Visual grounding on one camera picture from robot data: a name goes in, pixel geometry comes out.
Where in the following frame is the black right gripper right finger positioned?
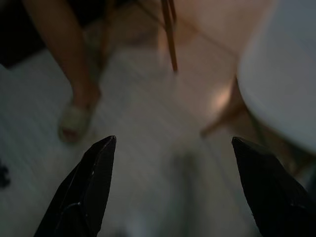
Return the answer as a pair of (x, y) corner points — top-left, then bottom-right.
(231, 137), (316, 237)

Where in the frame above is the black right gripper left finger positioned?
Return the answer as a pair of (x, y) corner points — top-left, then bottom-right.
(33, 135), (117, 237)

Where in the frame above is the brown wooden chair leg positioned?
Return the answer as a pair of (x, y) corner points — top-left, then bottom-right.
(158, 0), (179, 73)

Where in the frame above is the pale slipper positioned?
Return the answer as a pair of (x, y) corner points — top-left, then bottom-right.
(58, 102), (97, 143)

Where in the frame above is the person's bare lower leg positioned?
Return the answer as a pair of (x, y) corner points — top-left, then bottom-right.
(23, 0), (102, 112)

